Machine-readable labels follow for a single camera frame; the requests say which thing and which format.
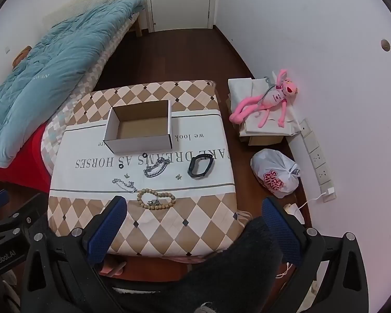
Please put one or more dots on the person's dark trouser leg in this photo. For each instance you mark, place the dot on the person's dark trouser leg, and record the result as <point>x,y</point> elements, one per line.
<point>234,267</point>

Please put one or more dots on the white wall socket strip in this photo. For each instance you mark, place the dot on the white wall socket strip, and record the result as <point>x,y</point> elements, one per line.
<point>316,156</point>

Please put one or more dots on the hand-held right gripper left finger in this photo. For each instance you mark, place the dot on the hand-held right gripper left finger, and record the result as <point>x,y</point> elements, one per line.
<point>107,226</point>

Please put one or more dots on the white cardboard box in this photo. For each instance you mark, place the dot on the white cardboard box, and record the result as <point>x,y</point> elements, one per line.
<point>137,144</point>

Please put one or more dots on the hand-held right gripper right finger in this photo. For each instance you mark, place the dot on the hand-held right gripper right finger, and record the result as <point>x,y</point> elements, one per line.
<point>280,231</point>

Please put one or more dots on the white door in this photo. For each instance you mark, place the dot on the white door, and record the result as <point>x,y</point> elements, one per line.
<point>179,0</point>

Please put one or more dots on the wooden bed frame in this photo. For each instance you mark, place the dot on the wooden bed frame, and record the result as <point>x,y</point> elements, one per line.
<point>138,26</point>

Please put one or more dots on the white printed cloth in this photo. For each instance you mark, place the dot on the white printed cloth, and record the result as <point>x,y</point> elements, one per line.
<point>84,143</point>

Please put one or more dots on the pale crumpled bag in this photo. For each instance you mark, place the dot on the pale crumpled bag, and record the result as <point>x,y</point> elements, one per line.
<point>295,213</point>

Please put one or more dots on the white plastic bag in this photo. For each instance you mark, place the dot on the white plastic bag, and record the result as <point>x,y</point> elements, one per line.
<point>270,169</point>

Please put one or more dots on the pink plush toy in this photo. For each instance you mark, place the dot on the pink plush toy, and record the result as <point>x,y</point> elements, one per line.
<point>275,97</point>

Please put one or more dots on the black wristband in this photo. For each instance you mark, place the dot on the black wristband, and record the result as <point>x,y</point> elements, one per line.
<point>192,168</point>

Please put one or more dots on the cream blanket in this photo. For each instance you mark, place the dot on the cream blanket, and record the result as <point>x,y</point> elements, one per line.
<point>94,3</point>

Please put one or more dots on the white charger plug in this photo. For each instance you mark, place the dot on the white charger plug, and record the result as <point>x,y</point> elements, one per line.
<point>329,193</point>

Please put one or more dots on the red blanket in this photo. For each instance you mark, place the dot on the red blanket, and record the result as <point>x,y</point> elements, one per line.
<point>19,169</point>

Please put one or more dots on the blue quilt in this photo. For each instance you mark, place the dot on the blue quilt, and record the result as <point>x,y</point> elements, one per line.
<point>52,71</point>

